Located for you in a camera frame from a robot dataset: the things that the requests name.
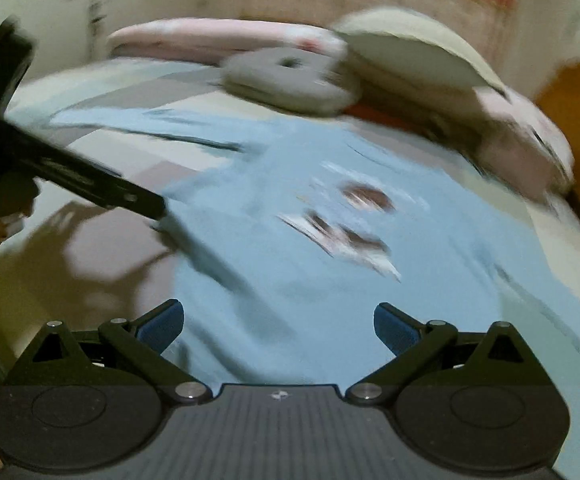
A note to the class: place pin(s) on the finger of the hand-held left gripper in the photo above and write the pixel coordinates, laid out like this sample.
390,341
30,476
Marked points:
135,199

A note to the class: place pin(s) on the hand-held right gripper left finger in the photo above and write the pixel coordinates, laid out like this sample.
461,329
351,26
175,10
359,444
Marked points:
162,329

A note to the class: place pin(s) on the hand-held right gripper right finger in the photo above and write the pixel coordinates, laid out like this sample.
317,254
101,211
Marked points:
392,331

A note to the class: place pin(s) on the light blue printed sweatshirt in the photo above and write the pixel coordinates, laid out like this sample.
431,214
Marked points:
295,260

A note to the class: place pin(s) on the red flat object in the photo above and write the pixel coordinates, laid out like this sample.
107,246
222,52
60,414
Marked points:
367,111

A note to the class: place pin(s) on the cream pillow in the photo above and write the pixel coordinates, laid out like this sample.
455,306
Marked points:
409,45

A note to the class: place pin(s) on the wooden headboard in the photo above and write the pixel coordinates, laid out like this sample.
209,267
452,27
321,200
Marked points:
579,110

